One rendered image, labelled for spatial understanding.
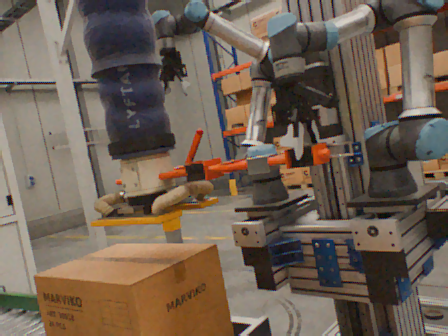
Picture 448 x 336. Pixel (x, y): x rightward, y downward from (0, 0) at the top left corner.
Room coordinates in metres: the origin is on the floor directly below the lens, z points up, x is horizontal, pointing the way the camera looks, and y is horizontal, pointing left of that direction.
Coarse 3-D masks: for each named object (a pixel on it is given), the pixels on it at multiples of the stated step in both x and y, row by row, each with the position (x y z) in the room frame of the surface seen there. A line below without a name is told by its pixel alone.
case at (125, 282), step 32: (96, 256) 1.74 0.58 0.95; (128, 256) 1.63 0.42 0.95; (160, 256) 1.52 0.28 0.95; (192, 256) 1.45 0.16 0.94; (64, 288) 1.50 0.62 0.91; (96, 288) 1.37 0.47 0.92; (128, 288) 1.26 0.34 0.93; (160, 288) 1.33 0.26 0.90; (192, 288) 1.43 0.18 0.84; (224, 288) 1.55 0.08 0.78; (64, 320) 1.52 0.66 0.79; (96, 320) 1.39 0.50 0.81; (128, 320) 1.28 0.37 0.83; (160, 320) 1.31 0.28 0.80; (192, 320) 1.41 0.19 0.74; (224, 320) 1.52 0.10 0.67
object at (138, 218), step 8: (120, 208) 1.42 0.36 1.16; (144, 208) 1.33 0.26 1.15; (112, 216) 1.43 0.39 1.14; (120, 216) 1.39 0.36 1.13; (128, 216) 1.36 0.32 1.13; (136, 216) 1.33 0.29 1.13; (144, 216) 1.30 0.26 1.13; (152, 216) 1.28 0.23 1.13; (160, 216) 1.26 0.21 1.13; (168, 216) 1.27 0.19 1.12; (176, 216) 1.30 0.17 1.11; (96, 224) 1.43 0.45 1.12; (104, 224) 1.40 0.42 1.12; (112, 224) 1.38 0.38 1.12; (120, 224) 1.35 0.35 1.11; (128, 224) 1.33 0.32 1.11; (136, 224) 1.31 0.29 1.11; (144, 224) 1.28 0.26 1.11; (152, 224) 1.26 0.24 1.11
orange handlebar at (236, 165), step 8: (320, 152) 1.04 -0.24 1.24; (328, 152) 1.05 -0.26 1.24; (240, 160) 1.23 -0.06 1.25; (272, 160) 1.12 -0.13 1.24; (280, 160) 1.10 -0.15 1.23; (176, 168) 1.62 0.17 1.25; (208, 168) 1.26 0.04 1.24; (216, 168) 1.24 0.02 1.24; (224, 168) 1.22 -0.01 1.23; (232, 168) 1.20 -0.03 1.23; (240, 168) 1.19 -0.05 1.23; (160, 176) 1.38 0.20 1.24; (168, 176) 1.36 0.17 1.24; (176, 176) 1.34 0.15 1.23; (184, 176) 1.32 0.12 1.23; (120, 184) 1.51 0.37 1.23
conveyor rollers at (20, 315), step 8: (0, 312) 2.63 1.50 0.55; (8, 312) 2.59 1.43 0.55; (16, 312) 2.60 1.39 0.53; (24, 312) 2.55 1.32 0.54; (32, 312) 2.51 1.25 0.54; (40, 312) 2.46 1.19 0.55; (0, 320) 2.47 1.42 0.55; (8, 320) 2.48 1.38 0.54; (16, 320) 2.43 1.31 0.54; (24, 320) 2.38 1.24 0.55; (32, 320) 2.40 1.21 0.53; (40, 320) 2.35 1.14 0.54; (0, 328) 2.36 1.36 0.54; (8, 328) 2.31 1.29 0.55; (16, 328) 2.27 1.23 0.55; (24, 328) 2.28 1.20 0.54; (32, 328) 2.23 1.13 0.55; (40, 328) 2.25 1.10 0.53
